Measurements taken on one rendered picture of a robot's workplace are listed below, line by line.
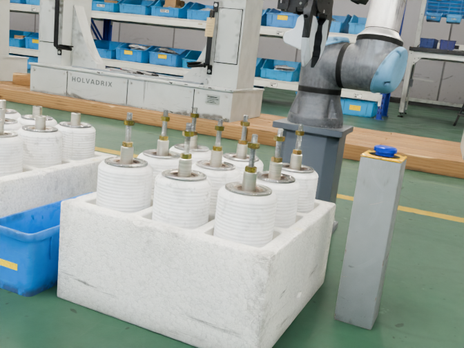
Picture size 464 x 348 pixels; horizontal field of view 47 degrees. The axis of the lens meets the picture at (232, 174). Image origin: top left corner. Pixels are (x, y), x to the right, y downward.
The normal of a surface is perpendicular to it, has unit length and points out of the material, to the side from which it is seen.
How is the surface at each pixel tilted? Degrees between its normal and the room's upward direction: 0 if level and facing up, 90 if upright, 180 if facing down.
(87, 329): 0
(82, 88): 90
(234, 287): 90
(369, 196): 90
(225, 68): 90
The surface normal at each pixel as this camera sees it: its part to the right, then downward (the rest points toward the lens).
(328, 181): 0.39, 0.24
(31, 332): 0.11, -0.97
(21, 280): -0.41, 0.18
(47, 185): 0.91, 0.18
